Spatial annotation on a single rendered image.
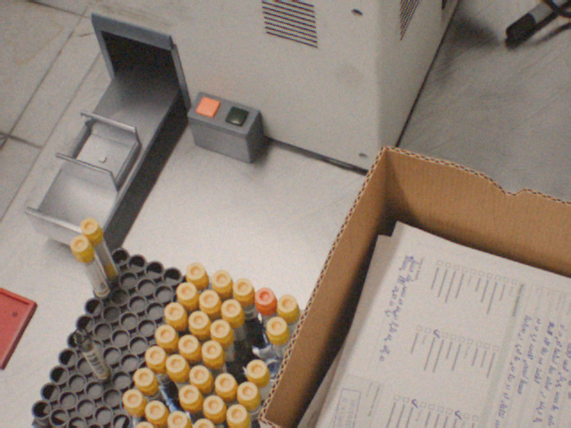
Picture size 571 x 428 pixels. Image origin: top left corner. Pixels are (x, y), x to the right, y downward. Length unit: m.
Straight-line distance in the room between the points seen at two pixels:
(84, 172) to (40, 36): 1.34
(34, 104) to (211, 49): 1.28
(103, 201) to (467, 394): 0.36
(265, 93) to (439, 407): 0.31
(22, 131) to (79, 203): 1.20
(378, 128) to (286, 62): 0.10
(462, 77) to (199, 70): 0.25
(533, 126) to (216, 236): 0.31
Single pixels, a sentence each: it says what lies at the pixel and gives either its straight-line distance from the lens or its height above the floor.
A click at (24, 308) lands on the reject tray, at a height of 0.88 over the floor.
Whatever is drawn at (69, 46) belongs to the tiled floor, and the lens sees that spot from 2.33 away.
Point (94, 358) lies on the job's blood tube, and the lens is 0.95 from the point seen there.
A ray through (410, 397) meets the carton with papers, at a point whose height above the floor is 0.94.
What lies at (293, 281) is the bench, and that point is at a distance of 1.03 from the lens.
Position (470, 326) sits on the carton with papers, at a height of 0.94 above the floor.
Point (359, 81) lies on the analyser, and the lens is 0.95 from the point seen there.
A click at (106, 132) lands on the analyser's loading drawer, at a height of 0.93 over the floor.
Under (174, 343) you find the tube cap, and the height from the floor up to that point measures 0.98.
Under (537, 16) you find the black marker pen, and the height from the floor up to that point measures 0.89.
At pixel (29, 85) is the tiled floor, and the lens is 2.30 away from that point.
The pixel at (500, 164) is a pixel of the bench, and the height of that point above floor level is 0.88.
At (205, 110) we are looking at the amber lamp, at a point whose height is 0.93.
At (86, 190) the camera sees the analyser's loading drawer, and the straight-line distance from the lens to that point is 1.05.
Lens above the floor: 1.80
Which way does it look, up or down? 61 degrees down
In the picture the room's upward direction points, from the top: 9 degrees counter-clockwise
